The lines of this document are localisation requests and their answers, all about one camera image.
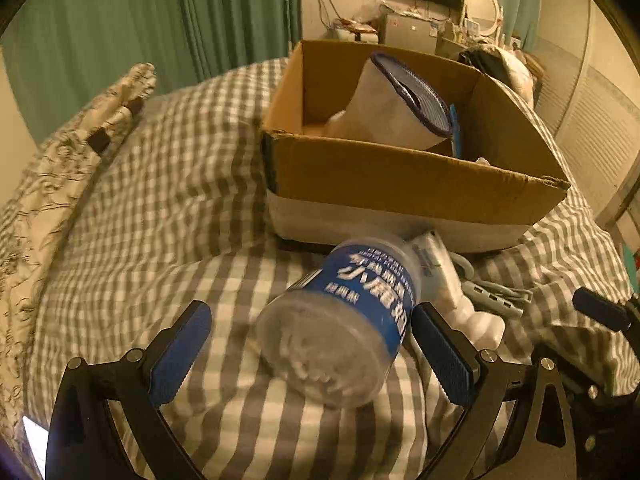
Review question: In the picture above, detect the white round mirror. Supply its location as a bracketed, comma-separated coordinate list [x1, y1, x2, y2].
[465, 0, 504, 41]

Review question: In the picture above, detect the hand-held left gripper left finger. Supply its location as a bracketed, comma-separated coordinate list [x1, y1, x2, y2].
[45, 300, 213, 480]

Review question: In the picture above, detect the silver metal box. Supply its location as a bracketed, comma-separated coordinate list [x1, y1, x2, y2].
[383, 12, 436, 54]

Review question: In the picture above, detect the clear plastic jar blue label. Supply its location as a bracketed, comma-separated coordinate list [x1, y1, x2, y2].
[256, 234, 426, 409]

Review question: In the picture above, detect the white pouch with blue rim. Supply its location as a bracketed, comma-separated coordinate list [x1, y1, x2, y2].
[322, 51, 456, 152]

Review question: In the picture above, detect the white louvered wardrobe door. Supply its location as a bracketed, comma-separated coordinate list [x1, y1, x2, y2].
[530, 0, 640, 226]

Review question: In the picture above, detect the pile of clothes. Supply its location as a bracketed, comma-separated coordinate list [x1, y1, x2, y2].
[457, 44, 543, 107]

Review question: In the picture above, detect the grey checked bed sheet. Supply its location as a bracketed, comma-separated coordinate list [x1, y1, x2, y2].
[25, 57, 636, 480]

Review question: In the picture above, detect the cardboard box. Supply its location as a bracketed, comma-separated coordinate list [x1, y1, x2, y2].
[260, 40, 571, 255]

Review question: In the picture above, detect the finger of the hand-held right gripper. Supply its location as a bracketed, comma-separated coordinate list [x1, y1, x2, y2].
[572, 287, 632, 333]

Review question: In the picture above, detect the floral patterned quilt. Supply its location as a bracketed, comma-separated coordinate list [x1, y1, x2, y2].
[0, 62, 159, 466]

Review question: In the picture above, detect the white ribbed plastic bottle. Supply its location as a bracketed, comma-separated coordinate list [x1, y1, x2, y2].
[447, 300, 507, 352]

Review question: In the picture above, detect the white power adapter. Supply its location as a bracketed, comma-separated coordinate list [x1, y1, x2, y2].
[409, 230, 470, 311]

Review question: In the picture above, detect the blue flat item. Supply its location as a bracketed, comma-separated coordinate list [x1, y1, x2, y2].
[449, 104, 464, 159]

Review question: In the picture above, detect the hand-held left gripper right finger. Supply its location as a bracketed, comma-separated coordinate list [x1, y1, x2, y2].
[412, 302, 579, 480]

